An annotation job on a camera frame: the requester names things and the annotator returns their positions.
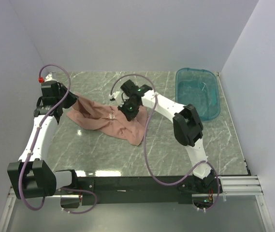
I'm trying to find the pink t shirt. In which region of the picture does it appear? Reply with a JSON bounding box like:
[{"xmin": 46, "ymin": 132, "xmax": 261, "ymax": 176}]
[{"xmin": 67, "ymin": 95, "xmax": 147, "ymax": 146}]

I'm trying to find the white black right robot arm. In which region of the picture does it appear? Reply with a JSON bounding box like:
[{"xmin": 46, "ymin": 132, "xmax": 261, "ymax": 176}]
[{"xmin": 110, "ymin": 84, "xmax": 218, "ymax": 193}]

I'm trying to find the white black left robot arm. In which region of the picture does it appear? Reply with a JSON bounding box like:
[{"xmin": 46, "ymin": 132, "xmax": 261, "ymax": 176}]
[{"xmin": 7, "ymin": 79, "xmax": 78, "ymax": 199}]

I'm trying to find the teal transparent plastic bin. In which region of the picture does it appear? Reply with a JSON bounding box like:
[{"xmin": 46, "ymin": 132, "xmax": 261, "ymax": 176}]
[{"xmin": 175, "ymin": 68, "xmax": 220, "ymax": 121}]

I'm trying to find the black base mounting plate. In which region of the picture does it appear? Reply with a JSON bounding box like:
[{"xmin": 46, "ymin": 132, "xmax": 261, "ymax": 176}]
[{"xmin": 50, "ymin": 175, "xmax": 225, "ymax": 208}]

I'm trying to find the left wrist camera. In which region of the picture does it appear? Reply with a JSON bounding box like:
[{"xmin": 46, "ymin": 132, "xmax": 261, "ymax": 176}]
[{"xmin": 38, "ymin": 72, "xmax": 57, "ymax": 84}]

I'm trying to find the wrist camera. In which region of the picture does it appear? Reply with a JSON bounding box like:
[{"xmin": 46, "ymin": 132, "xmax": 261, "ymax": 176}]
[
  {"xmin": 38, "ymin": 72, "xmax": 57, "ymax": 84},
  {"xmin": 109, "ymin": 91, "xmax": 122, "ymax": 102}
]

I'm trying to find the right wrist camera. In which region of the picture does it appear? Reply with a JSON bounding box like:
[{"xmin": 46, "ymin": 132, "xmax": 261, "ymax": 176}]
[{"xmin": 109, "ymin": 91, "xmax": 122, "ymax": 102}]

